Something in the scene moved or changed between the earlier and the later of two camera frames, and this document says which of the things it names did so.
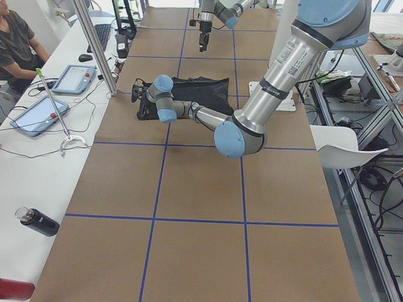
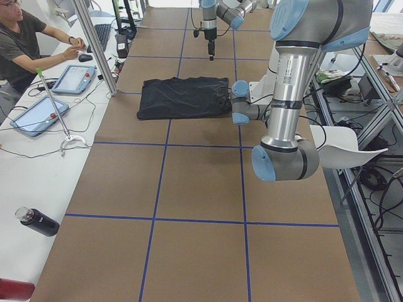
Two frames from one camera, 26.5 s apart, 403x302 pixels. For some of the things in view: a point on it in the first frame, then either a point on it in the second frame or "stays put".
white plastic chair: x=338 y=146 stays put
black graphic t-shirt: x=211 y=94 stays put
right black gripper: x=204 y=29 -> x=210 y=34
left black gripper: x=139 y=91 -> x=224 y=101
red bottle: x=15 y=290 stays put
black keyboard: x=102 y=31 stays put
